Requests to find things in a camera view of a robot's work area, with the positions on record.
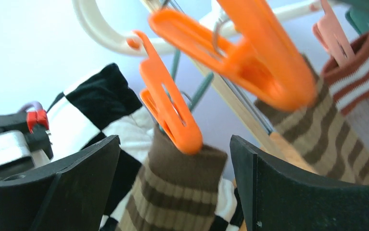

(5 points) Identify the white round clip hanger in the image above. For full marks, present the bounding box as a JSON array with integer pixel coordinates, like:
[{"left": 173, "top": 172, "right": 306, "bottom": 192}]
[{"left": 73, "top": 0, "right": 323, "bottom": 56}]

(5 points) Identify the orange clothes peg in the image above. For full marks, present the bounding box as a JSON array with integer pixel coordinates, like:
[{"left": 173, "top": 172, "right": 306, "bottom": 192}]
[
  {"left": 133, "top": 30, "right": 203, "bottom": 155},
  {"left": 148, "top": 0, "right": 318, "bottom": 112}
]

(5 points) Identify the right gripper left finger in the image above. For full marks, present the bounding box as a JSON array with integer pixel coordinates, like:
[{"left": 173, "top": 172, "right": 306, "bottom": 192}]
[{"left": 0, "top": 135, "right": 120, "bottom": 231}]

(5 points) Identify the pink clothes peg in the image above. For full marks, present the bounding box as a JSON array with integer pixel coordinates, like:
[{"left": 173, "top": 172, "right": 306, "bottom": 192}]
[{"left": 312, "top": 0, "right": 355, "bottom": 66}]

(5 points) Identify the wooden clothes rack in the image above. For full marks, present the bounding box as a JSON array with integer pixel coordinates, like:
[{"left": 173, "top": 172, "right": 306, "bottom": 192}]
[{"left": 140, "top": 0, "right": 316, "bottom": 173}]

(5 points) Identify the teal clothes peg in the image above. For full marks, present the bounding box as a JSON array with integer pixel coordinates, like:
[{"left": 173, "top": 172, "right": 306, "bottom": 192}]
[{"left": 345, "top": 7, "right": 369, "bottom": 35}]

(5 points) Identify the brown striped sock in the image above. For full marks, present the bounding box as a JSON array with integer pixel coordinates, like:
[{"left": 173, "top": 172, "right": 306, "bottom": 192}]
[
  {"left": 116, "top": 127, "right": 228, "bottom": 231},
  {"left": 255, "top": 72, "right": 369, "bottom": 185}
]

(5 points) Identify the black white checkered blanket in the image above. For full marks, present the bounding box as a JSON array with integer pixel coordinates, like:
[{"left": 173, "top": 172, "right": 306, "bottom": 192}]
[{"left": 48, "top": 63, "right": 244, "bottom": 231}]

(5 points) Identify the grey sock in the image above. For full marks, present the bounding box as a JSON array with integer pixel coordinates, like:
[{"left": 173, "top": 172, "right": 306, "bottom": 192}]
[{"left": 320, "top": 32, "right": 369, "bottom": 150}]

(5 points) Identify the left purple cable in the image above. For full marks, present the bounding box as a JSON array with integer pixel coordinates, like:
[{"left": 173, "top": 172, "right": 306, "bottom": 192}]
[{"left": 18, "top": 101, "right": 44, "bottom": 114}]

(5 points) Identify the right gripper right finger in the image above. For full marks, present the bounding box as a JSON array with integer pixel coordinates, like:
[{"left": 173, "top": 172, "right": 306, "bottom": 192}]
[{"left": 229, "top": 135, "right": 369, "bottom": 231}]

